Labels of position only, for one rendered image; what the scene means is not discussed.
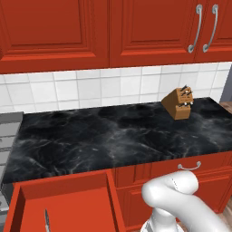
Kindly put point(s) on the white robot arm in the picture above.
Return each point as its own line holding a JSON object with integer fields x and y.
{"x": 178, "y": 205}

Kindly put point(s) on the red drawer front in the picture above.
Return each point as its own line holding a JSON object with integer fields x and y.
{"x": 169, "y": 169}

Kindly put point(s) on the open red drawer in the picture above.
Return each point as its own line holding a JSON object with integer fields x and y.
{"x": 66, "y": 202}

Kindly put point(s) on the wooden knife block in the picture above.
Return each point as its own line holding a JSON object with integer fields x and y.
{"x": 177, "y": 104}

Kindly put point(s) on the grey hob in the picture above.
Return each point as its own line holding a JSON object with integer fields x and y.
{"x": 7, "y": 157}

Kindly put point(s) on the red wall cupboard door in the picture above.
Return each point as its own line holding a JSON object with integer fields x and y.
{"x": 154, "y": 30}
{"x": 216, "y": 30}
{"x": 51, "y": 33}

